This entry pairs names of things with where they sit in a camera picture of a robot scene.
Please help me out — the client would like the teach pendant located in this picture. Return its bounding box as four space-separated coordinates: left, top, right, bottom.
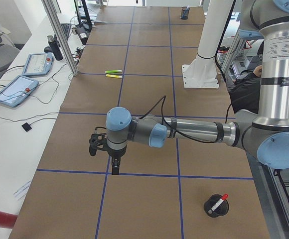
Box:
0 75 39 108
22 53 54 77

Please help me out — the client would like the green highlighter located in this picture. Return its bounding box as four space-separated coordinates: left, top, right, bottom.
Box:
105 70 122 74

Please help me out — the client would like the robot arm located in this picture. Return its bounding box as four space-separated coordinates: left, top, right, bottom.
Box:
100 0 289 175

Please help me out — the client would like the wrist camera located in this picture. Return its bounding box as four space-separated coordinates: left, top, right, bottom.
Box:
89 126 108 156

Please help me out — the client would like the white paper label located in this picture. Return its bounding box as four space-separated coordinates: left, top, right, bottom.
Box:
13 180 32 200

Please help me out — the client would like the black solid cup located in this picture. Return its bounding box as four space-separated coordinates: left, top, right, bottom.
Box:
204 194 229 218

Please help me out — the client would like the white pedestal column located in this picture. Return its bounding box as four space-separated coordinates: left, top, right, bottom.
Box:
182 0 235 89

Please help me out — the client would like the small black sensor box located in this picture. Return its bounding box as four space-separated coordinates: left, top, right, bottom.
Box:
21 122 32 132

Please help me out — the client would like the far teach pendant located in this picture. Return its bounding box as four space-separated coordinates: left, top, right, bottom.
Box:
22 53 54 77

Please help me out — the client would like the red white marker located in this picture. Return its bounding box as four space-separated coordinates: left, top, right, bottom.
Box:
208 194 229 214

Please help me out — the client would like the aluminium frame post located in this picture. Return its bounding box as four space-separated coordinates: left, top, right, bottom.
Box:
42 0 78 77

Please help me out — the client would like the near teach pendant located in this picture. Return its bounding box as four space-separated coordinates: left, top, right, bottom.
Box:
0 75 39 108

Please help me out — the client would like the black keyboard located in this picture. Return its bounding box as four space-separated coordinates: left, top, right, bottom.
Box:
60 23 72 39

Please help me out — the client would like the blue marker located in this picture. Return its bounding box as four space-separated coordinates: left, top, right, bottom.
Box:
181 5 191 19

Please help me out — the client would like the yellow highlighter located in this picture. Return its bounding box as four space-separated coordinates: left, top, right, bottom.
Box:
106 74 123 79

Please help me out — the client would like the black mesh cup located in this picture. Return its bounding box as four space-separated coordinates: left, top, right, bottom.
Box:
180 6 190 20

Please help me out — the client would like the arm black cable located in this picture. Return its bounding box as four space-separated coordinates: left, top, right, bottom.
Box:
138 96 235 143

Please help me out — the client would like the black water bottle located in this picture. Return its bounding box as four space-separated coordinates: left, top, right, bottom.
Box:
47 35 63 61

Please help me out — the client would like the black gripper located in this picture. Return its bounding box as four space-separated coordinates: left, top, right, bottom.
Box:
108 146 127 175

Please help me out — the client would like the person in black hoodie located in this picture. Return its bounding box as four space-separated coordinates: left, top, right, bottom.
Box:
228 42 264 114

